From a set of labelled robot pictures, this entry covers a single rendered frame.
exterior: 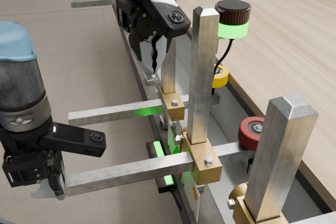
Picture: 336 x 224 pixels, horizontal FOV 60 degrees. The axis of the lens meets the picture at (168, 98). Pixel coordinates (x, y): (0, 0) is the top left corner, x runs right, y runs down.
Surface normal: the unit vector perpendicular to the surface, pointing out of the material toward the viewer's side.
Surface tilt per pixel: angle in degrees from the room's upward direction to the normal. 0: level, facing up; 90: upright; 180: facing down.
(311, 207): 90
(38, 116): 91
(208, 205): 0
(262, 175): 90
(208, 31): 90
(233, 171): 0
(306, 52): 0
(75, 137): 28
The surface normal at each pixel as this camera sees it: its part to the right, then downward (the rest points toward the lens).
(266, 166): -0.97, 0.15
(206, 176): 0.26, 0.57
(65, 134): 0.46, -0.77
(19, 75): 0.72, 0.41
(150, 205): 0.00, -0.81
